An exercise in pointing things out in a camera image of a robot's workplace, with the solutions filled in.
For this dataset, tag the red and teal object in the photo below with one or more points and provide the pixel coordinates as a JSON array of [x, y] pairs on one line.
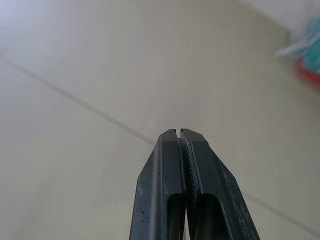
[[303, 53]]

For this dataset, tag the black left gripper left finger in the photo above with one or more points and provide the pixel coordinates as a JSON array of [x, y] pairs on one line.
[[160, 175]]

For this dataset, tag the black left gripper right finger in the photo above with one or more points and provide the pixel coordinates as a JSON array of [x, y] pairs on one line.
[[212, 180]]

